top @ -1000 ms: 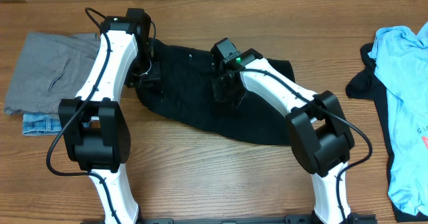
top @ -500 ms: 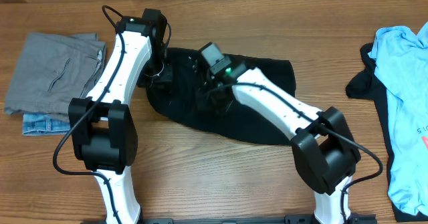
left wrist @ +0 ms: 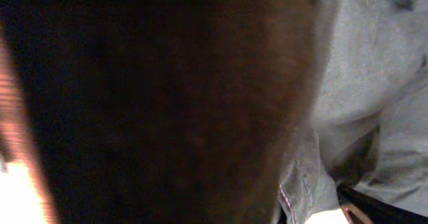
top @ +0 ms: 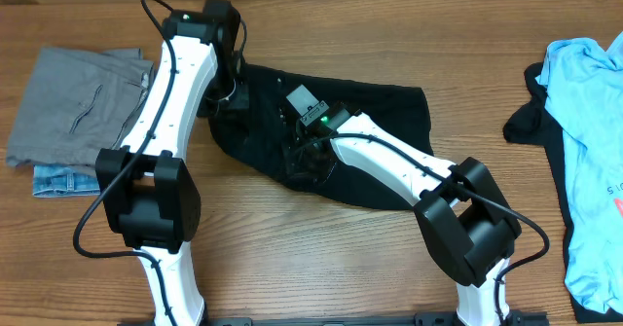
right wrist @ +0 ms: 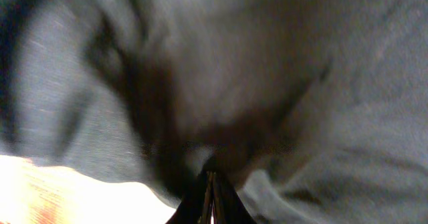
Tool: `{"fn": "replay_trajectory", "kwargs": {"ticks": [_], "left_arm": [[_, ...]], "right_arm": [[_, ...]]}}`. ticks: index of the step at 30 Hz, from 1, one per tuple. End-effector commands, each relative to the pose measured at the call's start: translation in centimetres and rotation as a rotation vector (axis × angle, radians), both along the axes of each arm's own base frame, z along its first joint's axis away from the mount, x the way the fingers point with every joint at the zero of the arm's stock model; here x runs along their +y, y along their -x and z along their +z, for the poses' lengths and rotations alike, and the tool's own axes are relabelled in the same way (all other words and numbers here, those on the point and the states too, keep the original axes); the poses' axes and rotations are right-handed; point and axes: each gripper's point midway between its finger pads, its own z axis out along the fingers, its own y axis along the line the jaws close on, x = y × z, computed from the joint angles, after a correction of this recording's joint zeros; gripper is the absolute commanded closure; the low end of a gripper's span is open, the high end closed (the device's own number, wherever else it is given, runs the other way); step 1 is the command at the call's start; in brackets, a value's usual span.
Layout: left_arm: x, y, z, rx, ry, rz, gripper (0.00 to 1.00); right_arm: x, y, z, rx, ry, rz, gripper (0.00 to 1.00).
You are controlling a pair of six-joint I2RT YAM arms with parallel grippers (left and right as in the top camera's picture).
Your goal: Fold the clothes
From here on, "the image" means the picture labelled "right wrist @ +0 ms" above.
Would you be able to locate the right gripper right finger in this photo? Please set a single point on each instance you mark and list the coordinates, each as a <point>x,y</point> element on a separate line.
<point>227,206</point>

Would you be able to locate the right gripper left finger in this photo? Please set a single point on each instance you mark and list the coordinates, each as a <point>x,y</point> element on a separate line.
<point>195,206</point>

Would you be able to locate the black shorts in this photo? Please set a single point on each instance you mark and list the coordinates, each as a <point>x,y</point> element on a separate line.
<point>316,110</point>

